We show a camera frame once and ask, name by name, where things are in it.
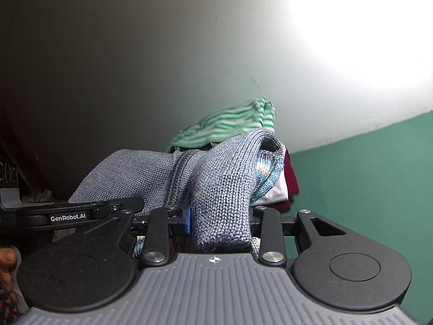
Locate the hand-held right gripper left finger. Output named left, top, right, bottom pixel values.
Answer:
left=81, top=206, right=193, bottom=267

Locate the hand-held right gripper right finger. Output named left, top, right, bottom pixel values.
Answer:
left=251, top=206, right=348, bottom=266

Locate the grey-blue striped knit sweater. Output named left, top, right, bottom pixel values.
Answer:
left=68, top=129, right=286, bottom=258

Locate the stack of folded clothes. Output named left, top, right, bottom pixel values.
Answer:
left=271, top=147, right=300, bottom=212

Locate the person's left hand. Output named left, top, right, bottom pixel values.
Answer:
left=0, top=246, right=18, bottom=274

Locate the white folded garment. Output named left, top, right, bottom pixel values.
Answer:
left=252, top=173, right=291, bottom=207

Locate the green striped folded shirt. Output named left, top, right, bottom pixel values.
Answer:
left=164, top=97, right=276, bottom=153

